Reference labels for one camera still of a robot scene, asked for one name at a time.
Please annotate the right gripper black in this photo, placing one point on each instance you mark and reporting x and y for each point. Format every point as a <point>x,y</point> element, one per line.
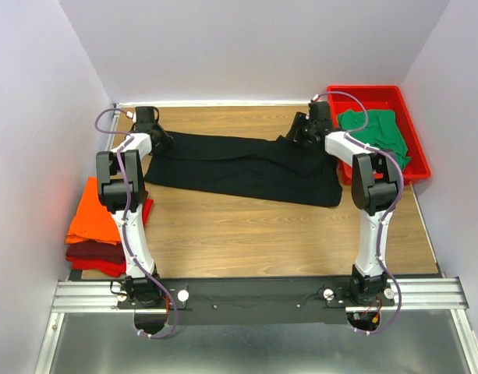
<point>301,120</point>

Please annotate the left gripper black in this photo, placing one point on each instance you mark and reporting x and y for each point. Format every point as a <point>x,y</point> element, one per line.
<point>165,138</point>

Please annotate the black t shirt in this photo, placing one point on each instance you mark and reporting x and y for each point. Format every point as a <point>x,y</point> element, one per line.
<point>279,170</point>

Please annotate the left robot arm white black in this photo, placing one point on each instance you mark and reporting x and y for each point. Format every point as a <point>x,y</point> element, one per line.
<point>121,190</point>

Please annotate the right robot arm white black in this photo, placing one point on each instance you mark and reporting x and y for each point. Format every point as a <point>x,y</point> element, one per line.
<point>377,185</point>

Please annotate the green t shirt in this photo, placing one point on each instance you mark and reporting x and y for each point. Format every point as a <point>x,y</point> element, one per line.
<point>381,131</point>

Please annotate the red plastic bin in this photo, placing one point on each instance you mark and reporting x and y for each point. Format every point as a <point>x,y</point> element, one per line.
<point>383,97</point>

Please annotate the orange folded t shirt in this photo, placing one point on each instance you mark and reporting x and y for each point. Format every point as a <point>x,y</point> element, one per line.
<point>92,221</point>

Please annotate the red folded t shirt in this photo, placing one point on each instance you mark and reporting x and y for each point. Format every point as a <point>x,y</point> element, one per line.
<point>110,269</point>

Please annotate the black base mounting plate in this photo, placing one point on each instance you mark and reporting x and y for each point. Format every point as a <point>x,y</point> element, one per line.
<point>267,300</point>

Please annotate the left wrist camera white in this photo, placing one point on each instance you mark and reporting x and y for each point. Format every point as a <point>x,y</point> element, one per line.
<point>130,115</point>

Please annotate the aluminium frame rail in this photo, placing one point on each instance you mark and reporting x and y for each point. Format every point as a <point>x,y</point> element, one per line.
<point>96,296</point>

